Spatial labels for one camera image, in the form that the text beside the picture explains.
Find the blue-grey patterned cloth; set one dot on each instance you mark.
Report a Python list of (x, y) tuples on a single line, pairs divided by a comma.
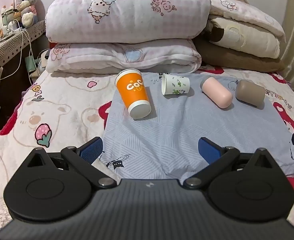
[(174, 132)]

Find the pink plastic cup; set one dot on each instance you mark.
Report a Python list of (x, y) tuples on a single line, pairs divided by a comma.
[(217, 92)]

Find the green pouch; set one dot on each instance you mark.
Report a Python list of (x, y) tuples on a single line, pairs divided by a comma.
[(30, 64)]

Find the grey stuffed rabbit toy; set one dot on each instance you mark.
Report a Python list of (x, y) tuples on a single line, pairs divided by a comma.
[(25, 3)]

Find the side table with patterned cloth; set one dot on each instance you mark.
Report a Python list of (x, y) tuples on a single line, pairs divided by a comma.
[(4, 50)]

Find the pink checked pillow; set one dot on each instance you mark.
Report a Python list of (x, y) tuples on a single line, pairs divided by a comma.
[(127, 12)]

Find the cream brown folded blankets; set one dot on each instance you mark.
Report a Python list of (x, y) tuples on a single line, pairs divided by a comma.
[(247, 12)]

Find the brown folded blanket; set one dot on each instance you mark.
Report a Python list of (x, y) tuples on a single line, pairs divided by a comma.
[(237, 60)]

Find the cream folded blanket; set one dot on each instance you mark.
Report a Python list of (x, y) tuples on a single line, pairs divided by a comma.
[(252, 38)]

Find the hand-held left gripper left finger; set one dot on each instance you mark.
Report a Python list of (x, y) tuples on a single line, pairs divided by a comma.
[(90, 150)]

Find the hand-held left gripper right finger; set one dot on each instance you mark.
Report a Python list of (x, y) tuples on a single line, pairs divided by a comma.
[(208, 150)]

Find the bear printed blanket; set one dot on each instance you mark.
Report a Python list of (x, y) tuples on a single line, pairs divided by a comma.
[(62, 110)]

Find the orange paper cup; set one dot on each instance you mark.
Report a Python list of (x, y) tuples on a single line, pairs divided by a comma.
[(133, 90)]

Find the white pink folded quilt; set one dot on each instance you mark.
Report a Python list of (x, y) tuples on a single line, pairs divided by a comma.
[(107, 55)]

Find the brown plastic cup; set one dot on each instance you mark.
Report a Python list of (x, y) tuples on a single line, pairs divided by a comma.
[(249, 92)]

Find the white power strip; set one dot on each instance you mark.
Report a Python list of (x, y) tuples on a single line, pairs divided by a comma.
[(44, 57)]

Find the white floral paper cup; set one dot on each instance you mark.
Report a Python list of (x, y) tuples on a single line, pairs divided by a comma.
[(175, 85)]

